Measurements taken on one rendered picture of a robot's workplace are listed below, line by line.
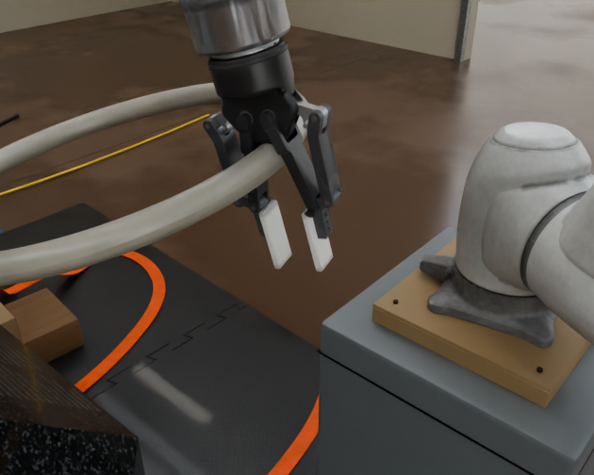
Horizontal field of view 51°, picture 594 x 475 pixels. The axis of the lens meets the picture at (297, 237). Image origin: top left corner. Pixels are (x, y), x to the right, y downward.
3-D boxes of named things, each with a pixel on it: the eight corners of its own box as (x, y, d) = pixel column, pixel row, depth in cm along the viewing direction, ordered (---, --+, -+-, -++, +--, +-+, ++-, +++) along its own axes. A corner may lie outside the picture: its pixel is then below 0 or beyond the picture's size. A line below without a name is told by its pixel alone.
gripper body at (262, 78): (304, 28, 58) (324, 123, 62) (228, 40, 62) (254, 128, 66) (264, 53, 52) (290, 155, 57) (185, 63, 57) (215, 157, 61)
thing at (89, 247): (-217, 315, 61) (-237, 290, 60) (50, 131, 102) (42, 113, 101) (248, 267, 47) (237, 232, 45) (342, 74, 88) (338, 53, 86)
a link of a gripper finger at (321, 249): (313, 199, 65) (320, 199, 65) (327, 256, 68) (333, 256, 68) (300, 213, 63) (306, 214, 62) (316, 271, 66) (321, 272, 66)
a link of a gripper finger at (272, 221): (263, 213, 65) (257, 213, 65) (280, 270, 68) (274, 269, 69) (277, 199, 67) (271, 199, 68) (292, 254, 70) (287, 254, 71)
